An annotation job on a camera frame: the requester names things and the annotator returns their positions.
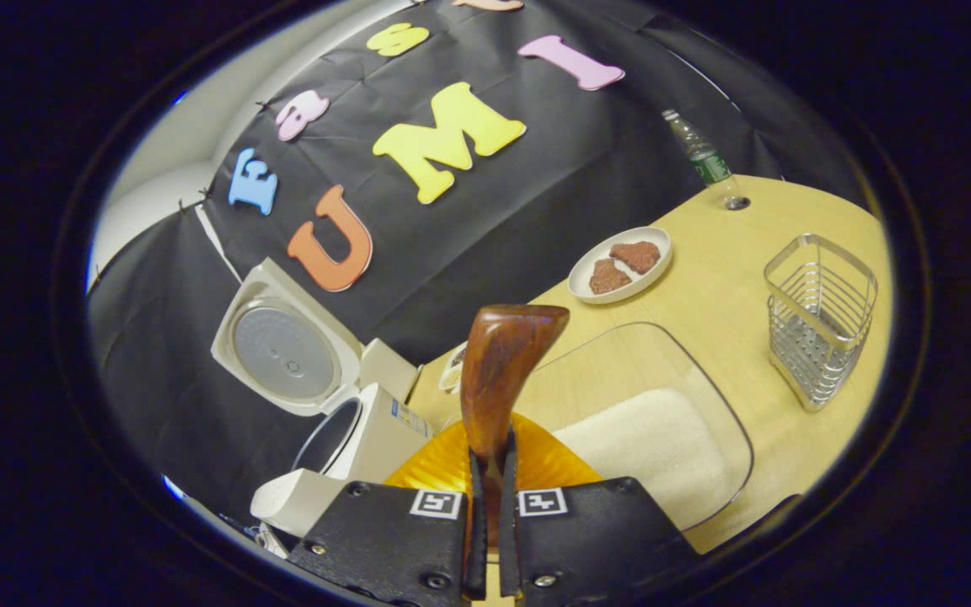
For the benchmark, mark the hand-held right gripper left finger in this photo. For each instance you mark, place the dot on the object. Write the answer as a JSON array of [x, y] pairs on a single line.
[[393, 548]]

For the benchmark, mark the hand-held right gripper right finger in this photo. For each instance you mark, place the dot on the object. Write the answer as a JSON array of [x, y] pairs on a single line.
[[587, 539]]

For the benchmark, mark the white rice cooker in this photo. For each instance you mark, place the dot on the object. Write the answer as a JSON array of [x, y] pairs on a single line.
[[384, 430]]

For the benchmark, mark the clear container of white rice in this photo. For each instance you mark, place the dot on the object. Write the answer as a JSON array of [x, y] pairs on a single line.
[[662, 447]]

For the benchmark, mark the brown wooden spoon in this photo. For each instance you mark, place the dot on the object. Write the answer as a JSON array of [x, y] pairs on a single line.
[[498, 371]]

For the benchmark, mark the white divided sauce dish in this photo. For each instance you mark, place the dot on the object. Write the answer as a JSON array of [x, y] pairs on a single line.
[[452, 371]]

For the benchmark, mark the brown meat piece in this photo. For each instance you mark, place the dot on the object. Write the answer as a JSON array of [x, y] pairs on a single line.
[[635, 256], [609, 276]]

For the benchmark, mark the white round plate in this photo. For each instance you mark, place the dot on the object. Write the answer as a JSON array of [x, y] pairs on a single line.
[[597, 253]]

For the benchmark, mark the clear plastic water bottle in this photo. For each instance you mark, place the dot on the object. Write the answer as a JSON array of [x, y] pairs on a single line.
[[705, 160]]

